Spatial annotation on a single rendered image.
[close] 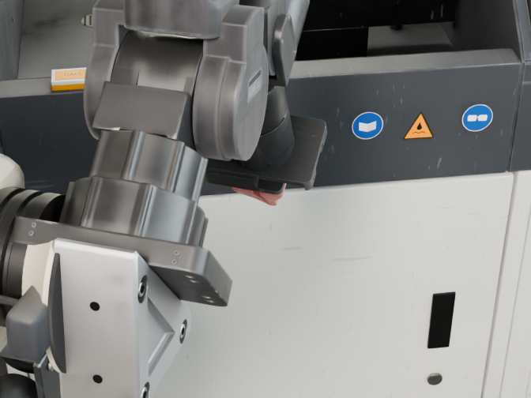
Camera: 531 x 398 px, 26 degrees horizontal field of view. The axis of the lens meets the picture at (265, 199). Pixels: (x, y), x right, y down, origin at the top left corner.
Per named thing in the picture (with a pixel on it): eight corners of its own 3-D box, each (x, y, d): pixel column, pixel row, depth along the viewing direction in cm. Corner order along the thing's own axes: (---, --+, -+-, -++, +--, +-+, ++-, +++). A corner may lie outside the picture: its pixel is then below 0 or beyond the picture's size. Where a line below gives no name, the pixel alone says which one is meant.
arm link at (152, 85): (85, 151, 69) (170, 163, 68) (126, 0, 72) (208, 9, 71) (127, 199, 78) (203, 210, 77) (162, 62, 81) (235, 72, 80)
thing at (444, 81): (12, 211, 140) (-6, 97, 130) (13, 190, 143) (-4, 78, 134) (506, 173, 146) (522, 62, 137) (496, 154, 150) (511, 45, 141)
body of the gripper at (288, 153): (218, 115, 104) (205, 66, 97) (329, 132, 101) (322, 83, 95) (198, 176, 101) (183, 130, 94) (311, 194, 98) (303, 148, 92)
